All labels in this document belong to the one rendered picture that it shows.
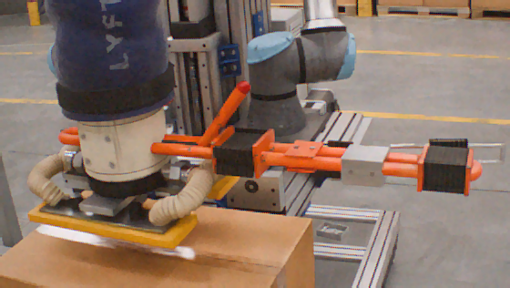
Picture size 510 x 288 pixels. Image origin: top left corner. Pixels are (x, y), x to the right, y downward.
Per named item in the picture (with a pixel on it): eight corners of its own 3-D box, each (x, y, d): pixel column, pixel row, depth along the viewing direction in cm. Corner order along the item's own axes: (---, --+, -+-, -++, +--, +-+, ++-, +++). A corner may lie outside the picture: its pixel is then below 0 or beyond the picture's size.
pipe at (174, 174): (30, 201, 119) (24, 175, 117) (98, 152, 140) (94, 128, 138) (176, 227, 106) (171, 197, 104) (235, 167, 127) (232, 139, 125)
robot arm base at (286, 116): (258, 113, 169) (255, 77, 166) (312, 116, 164) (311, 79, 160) (237, 135, 157) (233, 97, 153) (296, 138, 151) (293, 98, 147)
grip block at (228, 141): (211, 176, 108) (208, 144, 106) (234, 153, 117) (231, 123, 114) (257, 180, 105) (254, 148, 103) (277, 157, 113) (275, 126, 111)
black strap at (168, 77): (35, 111, 110) (31, 90, 109) (104, 73, 130) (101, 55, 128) (134, 118, 102) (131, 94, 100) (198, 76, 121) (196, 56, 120)
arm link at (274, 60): (247, 83, 162) (242, 32, 157) (299, 77, 163) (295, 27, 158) (251, 97, 151) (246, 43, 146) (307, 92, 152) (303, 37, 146)
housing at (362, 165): (340, 184, 101) (339, 159, 99) (350, 167, 107) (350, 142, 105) (382, 188, 99) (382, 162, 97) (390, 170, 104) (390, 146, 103)
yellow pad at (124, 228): (27, 221, 118) (22, 200, 116) (57, 200, 127) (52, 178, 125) (173, 251, 105) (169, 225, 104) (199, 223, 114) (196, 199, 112)
